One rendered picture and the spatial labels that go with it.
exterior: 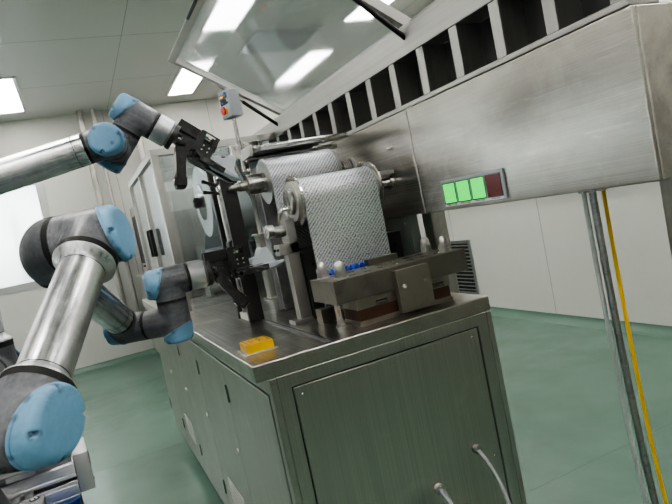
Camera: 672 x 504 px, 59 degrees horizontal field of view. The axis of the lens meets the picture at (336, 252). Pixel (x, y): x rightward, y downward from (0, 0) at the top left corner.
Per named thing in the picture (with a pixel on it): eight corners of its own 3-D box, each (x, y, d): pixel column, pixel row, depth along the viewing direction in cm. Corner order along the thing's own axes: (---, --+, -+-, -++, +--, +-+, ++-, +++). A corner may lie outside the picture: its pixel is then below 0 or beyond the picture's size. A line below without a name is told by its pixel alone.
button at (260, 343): (240, 351, 150) (238, 342, 150) (266, 344, 153) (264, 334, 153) (248, 355, 144) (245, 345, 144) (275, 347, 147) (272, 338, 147)
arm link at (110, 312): (-18, 265, 113) (114, 358, 153) (35, 254, 111) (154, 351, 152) (-5, 216, 119) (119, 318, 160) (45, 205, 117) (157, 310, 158)
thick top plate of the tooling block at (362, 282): (314, 301, 161) (309, 280, 161) (436, 268, 177) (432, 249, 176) (337, 305, 147) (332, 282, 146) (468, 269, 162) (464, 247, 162)
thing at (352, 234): (319, 279, 166) (306, 215, 165) (391, 261, 176) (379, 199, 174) (320, 279, 166) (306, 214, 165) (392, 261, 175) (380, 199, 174)
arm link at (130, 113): (106, 120, 153) (122, 92, 154) (145, 143, 157) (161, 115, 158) (105, 117, 146) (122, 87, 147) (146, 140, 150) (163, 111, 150)
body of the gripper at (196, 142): (222, 140, 157) (181, 115, 153) (207, 168, 155) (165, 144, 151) (216, 145, 164) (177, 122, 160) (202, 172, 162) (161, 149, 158)
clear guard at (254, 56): (175, 59, 243) (175, 58, 243) (284, 113, 261) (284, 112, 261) (238, -74, 147) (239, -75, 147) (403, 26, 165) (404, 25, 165)
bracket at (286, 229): (288, 324, 175) (267, 223, 173) (308, 319, 178) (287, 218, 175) (294, 326, 170) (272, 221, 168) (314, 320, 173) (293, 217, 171)
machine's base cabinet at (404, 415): (177, 438, 370) (147, 305, 364) (274, 406, 395) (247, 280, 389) (342, 734, 139) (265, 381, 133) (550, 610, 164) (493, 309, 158)
